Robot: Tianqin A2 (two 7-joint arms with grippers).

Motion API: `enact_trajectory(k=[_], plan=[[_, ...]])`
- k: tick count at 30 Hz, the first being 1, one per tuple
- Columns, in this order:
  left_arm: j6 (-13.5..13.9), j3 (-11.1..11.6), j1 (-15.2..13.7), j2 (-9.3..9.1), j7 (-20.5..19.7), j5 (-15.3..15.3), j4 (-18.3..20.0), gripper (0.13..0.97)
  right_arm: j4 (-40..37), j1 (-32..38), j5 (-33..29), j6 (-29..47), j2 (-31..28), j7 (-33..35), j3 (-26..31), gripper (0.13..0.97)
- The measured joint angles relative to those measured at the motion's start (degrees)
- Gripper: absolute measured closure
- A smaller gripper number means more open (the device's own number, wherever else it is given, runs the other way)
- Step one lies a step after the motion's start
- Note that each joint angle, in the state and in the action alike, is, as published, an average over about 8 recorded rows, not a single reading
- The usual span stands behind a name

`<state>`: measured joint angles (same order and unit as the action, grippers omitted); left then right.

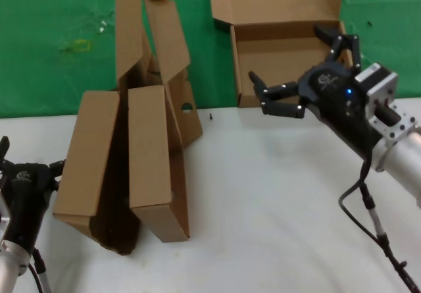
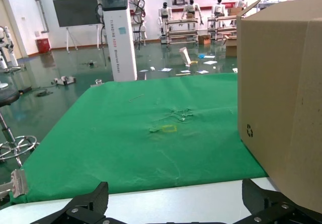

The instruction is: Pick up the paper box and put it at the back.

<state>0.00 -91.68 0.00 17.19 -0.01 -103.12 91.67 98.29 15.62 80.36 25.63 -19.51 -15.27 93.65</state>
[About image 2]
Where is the white pillar robot stand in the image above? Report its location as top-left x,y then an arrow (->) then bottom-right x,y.
102,0 -> 138,82

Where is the small brown floor carton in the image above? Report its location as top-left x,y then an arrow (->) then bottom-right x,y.
197,34 -> 212,45

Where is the open brown cardboard box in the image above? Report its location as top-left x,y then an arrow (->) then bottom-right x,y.
235,0 -> 322,215

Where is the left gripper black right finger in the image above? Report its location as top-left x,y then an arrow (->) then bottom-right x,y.
233,178 -> 322,224

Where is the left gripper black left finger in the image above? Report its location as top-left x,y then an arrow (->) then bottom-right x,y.
29,181 -> 110,224

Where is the green table cloth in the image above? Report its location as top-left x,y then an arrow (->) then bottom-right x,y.
9,72 -> 269,206

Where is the upright tan paper carton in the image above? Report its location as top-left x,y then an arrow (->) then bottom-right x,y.
179,46 -> 193,66

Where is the metal roller rack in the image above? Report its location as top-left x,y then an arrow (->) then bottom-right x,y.
164,17 -> 200,46
207,15 -> 238,41

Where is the red box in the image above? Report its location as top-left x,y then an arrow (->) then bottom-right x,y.
36,37 -> 51,54

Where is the black stool with chrome base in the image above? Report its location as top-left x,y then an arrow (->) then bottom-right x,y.
0,88 -> 40,168

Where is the dark display screen on stand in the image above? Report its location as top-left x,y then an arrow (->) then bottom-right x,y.
52,0 -> 104,51

